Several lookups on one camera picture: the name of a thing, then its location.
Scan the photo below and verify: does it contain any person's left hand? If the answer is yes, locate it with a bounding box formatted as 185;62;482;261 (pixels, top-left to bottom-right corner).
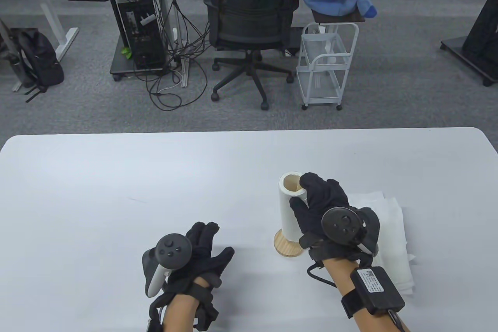
149;222;235;332

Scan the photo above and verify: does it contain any person's right hand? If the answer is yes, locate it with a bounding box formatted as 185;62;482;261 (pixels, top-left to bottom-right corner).
289;172;381;270

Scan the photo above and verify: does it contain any white paper towel roll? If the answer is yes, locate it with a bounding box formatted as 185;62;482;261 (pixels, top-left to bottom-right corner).
278;172;308;240

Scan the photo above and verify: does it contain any wooden paper towel holder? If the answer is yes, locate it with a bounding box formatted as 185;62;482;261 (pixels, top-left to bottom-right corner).
274;229;306;258

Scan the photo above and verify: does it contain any pile of paper towel sheets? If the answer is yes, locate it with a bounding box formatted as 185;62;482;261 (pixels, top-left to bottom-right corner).
344;191;416;297

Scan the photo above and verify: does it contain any person's left forearm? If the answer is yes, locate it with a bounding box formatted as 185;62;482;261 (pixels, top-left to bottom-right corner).
161;276;205;332

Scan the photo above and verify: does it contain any black tracking controller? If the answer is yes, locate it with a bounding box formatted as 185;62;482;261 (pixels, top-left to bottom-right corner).
142;233;193;298
321;207;381;258

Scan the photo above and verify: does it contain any white rolling cart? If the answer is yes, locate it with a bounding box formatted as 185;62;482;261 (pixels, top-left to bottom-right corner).
296;23;359;111

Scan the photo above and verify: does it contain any brown wooden board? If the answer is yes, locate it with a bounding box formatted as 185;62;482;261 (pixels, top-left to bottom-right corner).
312;9;366;24

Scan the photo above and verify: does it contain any black office chair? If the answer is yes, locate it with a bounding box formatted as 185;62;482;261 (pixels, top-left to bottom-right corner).
203;0;300;111

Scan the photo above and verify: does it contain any black rolling base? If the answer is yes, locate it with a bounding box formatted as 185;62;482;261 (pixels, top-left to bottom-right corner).
110;40;172;81

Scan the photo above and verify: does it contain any black computer tower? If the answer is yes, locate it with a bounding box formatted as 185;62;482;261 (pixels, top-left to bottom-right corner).
117;0;168;72

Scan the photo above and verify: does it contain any black floor stand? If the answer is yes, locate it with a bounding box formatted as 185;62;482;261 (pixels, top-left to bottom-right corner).
440;0;498;86

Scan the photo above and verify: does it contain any black backpack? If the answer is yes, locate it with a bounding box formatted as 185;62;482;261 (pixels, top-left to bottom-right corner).
10;28;65;103

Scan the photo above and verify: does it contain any white adjustable desk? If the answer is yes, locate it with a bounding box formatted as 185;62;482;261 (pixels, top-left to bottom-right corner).
0;0;79;62

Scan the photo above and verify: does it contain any short black glove cable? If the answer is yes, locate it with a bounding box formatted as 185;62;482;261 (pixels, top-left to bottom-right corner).
307;263;339;289

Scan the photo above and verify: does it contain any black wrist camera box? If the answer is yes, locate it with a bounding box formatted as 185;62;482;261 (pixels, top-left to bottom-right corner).
341;266;406;319

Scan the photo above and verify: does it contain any long black wrist cable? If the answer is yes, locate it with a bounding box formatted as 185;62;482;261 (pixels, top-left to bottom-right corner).
387;309;410;332

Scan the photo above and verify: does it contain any tangle of black cables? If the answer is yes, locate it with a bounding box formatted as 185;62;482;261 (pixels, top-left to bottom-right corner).
132;0;212;111

